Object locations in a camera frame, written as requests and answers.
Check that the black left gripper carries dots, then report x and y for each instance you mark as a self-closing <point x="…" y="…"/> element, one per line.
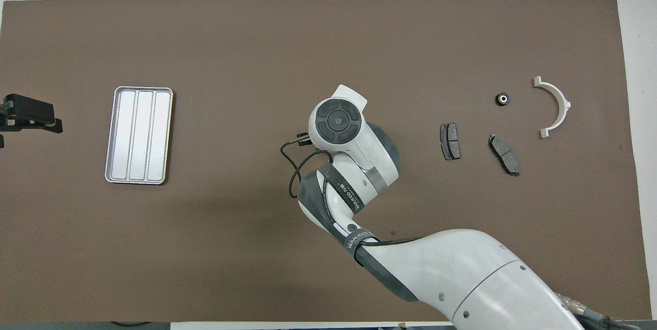
<point x="11" y="109"/>

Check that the large black bearing gear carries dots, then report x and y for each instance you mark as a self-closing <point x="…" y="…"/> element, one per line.
<point x="503" y="98"/>

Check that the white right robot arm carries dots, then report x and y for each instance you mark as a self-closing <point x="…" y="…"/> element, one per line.
<point x="462" y="268"/>

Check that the silver metal tray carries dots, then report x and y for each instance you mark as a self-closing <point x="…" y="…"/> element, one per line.
<point x="138" y="135"/>

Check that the brown table mat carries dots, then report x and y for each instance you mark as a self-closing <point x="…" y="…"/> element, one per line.
<point x="256" y="37"/>

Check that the rectangular dark brake pad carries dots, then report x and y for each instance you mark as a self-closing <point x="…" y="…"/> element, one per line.
<point x="450" y="141"/>

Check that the curved dark brake pad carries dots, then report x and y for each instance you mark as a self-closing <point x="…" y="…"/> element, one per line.
<point x="504" y="154"/>

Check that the white semicircular bracket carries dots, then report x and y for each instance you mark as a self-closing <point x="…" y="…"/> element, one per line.
<point x="562" y="101"/>

